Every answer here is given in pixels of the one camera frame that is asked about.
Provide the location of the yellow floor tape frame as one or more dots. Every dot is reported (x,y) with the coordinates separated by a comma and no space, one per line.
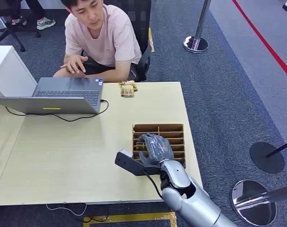
(134,217)

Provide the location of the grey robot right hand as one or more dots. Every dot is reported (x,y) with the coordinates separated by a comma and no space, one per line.
(157,150)

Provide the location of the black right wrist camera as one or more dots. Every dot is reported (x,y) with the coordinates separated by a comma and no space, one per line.
(131,164)

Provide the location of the black mesh office chair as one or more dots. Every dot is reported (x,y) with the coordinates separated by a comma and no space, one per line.
(140,22)

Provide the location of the white cabinet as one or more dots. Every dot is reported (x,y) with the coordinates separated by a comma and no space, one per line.
(8,69)

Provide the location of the black swivel office chair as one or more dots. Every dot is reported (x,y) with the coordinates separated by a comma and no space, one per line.
(8,28)

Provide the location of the chrome stanchion with small base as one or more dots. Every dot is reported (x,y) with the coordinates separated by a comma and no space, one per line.
(196,44)

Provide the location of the brown slotted card organizer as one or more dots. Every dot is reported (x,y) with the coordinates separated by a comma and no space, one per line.
(176,137)

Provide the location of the grey laptop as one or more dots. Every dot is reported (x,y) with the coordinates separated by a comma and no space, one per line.
(67,91)

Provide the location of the yellow floor tape strip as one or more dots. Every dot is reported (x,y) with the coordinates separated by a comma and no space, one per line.
(150,39)

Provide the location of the person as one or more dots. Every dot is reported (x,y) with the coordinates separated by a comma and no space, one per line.
(105,37)

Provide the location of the red floor tape line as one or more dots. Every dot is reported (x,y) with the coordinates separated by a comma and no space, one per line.
(266,45)

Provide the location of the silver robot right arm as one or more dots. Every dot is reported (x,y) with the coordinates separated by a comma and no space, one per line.
(195,206)

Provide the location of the black stanchion with black base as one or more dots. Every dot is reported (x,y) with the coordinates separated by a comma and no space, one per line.
(266,158)

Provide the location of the yellow snack packet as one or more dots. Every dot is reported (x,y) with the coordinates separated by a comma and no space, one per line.
(128,83)
(127,91)

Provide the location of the chrome stanchion with large base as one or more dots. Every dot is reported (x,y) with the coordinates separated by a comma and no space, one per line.
(252,203)

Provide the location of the person's right hand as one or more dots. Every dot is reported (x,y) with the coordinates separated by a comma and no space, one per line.
(73,64)

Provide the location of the white sneaker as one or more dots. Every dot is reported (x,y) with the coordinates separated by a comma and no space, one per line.
(19,21)
(45,23)

